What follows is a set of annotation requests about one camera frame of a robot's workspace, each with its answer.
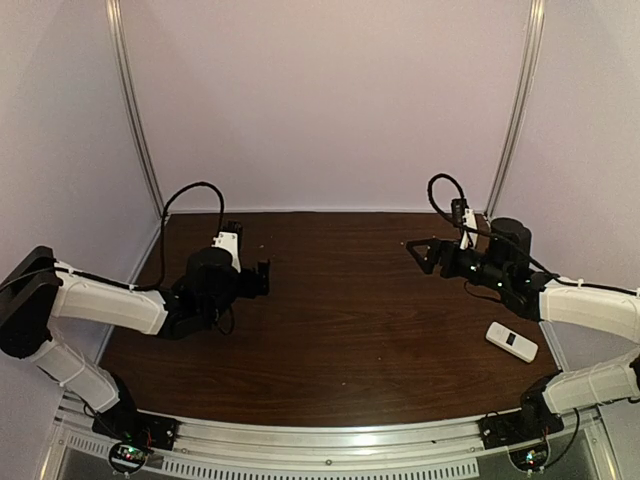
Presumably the white remote control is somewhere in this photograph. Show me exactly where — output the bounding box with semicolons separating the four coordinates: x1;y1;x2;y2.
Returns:
485;322;538;363

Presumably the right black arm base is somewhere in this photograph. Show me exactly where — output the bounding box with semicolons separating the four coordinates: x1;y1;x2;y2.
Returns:
477;407;564;475

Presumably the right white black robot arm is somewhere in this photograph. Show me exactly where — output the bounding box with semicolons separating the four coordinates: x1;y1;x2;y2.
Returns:
406;217;639;423

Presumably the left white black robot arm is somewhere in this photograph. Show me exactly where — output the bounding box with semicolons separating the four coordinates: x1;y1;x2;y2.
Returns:
1;246;270;435

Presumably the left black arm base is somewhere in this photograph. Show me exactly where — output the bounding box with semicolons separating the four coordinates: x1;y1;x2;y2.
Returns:
92;411;179;477

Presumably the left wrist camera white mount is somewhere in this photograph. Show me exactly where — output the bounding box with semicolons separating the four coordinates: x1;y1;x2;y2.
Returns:
211;221;243;272

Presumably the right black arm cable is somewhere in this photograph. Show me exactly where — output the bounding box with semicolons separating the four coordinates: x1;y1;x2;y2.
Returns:
426;173;640;296

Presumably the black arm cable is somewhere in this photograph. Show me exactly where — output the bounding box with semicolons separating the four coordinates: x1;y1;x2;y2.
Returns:
426;173;640;296
128;181;226;294

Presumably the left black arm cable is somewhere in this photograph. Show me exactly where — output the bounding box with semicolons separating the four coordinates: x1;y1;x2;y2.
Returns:
128;181;226;294

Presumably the right aluminium frame post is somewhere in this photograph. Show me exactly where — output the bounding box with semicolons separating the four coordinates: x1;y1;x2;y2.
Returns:
484;0;546;219

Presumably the aluminium frame post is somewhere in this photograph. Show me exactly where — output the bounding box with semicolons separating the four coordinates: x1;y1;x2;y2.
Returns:
105;0;164;219
484;0;546;219

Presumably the front aluminium rail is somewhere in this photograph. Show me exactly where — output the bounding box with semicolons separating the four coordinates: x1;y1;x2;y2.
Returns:
49;394;606;480

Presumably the left aluminium frame post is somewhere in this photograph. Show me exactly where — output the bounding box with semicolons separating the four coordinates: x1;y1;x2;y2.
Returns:
105;0;164;219

